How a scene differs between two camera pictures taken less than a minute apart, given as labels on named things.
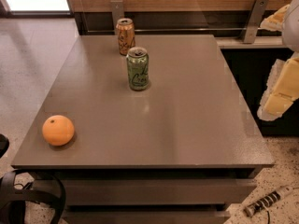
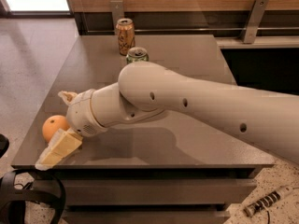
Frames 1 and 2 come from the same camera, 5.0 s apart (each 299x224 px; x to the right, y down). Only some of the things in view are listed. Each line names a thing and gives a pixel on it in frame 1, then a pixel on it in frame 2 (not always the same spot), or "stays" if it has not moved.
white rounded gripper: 292,25 to 80,113
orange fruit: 58,130 stays
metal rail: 161,30 stays
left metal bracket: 118,13 stays
